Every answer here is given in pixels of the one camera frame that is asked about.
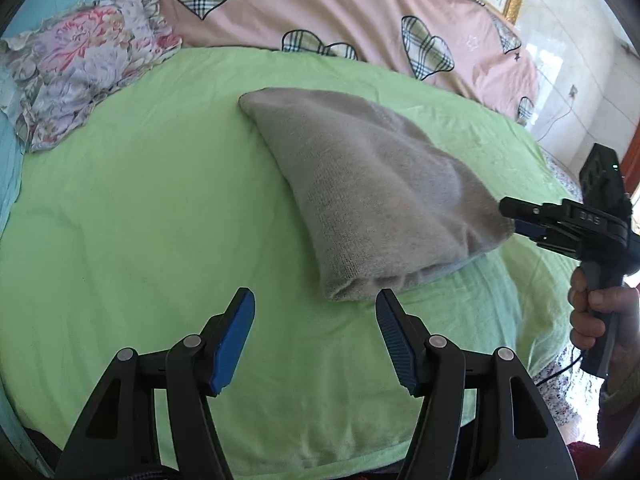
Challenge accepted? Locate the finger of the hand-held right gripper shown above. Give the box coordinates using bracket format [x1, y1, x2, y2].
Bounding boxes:
[512, 220, 583, 261]
[499, 197, 567, 227]

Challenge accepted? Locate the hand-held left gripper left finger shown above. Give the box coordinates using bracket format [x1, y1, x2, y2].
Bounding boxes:
[54, 287, 257, 480]

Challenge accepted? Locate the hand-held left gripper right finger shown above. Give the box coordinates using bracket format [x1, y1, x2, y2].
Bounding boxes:
[376, 288, 576, 480]

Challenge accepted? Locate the beige knit sweater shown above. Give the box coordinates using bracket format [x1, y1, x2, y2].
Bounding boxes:
[239, 87, 516, 303]

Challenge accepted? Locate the person's right forearm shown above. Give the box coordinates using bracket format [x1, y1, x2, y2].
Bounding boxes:
[597, 360, 640, 466]

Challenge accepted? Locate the person's right hand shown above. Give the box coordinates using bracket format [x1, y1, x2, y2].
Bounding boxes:
[567, 266, 640, 390]

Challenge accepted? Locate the green bedsheet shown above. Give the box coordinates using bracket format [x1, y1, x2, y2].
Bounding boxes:
[0, 46, 583, 476]

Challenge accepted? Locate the dark red clothing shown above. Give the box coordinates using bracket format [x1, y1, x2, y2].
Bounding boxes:
[565, 437, 608, 480]

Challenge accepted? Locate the pink quilt with plaid hearts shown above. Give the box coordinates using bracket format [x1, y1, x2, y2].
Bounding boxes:
[157, 0, 541, 123]

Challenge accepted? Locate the purple floral ruffled pillow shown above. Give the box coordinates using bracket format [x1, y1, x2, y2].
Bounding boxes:
[0, 0, 183, 153]

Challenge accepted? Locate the white power cable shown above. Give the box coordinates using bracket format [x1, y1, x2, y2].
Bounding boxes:
[536, 97, 573, 144]

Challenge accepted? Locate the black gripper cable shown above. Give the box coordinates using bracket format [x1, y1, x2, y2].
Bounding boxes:
[532, 347, 586, 388]

